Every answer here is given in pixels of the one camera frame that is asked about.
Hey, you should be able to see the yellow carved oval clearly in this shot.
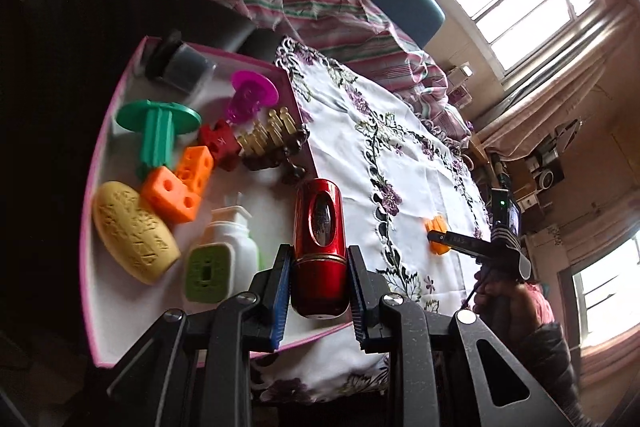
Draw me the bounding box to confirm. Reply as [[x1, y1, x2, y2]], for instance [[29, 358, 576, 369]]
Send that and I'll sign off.
[[92, 181, 181, 285]]

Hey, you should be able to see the white bottle with green pad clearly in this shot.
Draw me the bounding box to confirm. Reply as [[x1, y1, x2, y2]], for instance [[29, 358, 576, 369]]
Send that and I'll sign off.
[[185, 193, 260, 305]]

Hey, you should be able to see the person's right forearm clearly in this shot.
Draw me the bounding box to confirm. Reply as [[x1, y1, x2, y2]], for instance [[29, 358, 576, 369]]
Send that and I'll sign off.
[[510, 322, 583, 427]]

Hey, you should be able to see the white carton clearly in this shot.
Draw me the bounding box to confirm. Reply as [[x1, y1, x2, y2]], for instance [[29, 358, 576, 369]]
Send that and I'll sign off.
[[447, 63, 473, 90]]

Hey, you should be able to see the beige side curtain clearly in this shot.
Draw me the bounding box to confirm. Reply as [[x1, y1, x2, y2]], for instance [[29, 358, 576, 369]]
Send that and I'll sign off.
[[475, 2, 640, 148]]

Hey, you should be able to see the orange holed block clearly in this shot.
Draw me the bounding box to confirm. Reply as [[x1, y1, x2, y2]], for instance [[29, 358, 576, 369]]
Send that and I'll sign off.
[[141, 146, 213, 224]]

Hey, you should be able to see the red metallic cylinder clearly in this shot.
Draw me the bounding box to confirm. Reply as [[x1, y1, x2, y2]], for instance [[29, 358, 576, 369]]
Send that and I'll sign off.
[[291, 178, 349, 321]]

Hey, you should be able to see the black grey cylinder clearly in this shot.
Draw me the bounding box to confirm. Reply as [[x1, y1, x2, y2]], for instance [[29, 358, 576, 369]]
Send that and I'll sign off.
[[145, 32, 216, 95]]

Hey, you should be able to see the small side window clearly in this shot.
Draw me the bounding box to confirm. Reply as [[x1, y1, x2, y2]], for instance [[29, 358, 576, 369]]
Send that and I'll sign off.
[[557, 234, 640, 353]]

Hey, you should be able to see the red plastic block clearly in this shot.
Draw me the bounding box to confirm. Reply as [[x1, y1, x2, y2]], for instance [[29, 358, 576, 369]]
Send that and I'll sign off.
[[197, 119, 243, 172]]

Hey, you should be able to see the magenta plastic spool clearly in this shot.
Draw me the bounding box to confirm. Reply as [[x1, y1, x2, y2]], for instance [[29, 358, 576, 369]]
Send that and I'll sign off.
[[225, 71, 279, 128]]

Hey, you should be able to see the small orange plastic piece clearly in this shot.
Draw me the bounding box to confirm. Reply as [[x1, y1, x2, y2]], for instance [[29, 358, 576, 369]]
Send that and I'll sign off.
[[424, 215, 449, 254]]

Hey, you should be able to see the black silver radio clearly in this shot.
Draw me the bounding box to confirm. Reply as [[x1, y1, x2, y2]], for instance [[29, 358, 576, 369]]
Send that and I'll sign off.
[[525, 142, 566, 192]]

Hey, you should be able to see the striped pink blanket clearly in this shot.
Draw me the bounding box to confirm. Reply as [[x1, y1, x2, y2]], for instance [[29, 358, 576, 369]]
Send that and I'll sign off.
[[5, 0, 476, 138]]

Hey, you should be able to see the pink-rimmed white tray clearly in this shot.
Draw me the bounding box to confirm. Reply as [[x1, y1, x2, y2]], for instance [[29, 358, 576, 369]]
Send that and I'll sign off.
[[80, 36, 351, 368]]

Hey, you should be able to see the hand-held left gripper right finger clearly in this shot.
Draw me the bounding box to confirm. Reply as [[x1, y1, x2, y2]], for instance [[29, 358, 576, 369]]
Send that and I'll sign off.
[[347, 246, 546, 427]]

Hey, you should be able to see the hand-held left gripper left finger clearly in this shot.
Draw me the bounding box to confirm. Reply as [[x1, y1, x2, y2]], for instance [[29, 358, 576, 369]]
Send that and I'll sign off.
[[107, 244, 293, 427]]

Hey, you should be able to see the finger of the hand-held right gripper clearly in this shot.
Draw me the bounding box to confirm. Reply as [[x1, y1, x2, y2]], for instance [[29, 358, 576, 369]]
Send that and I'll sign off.
[[426, 230, 493, 259]]

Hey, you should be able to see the green plastic spool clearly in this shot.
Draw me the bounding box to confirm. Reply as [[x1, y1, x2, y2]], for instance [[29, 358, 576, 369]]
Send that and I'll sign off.
[[116, 99, 202, 180]]

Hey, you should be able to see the floral white tablecloth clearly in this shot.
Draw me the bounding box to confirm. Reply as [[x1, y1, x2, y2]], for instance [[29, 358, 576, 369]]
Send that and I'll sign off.
[[250, 36, 493, 403]]

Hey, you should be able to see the person's right hand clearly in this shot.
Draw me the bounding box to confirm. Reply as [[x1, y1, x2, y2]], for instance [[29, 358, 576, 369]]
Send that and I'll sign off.
[[472, 267, 538, 343]]

